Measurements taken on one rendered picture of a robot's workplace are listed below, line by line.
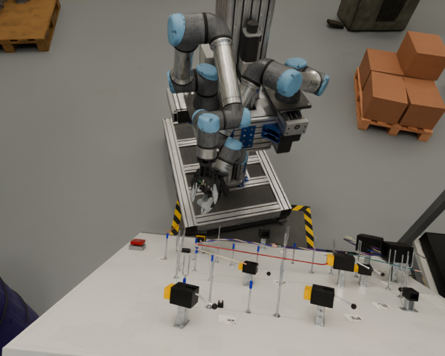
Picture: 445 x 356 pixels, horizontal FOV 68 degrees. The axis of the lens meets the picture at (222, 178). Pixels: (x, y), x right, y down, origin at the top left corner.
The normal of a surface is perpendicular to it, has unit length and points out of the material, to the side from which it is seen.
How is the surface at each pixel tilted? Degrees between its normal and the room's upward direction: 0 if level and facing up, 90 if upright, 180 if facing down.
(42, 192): 0
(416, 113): 90
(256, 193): 0
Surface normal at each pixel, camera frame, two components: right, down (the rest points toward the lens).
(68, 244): 0.06, -0.65
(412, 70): -0.17, 0.74
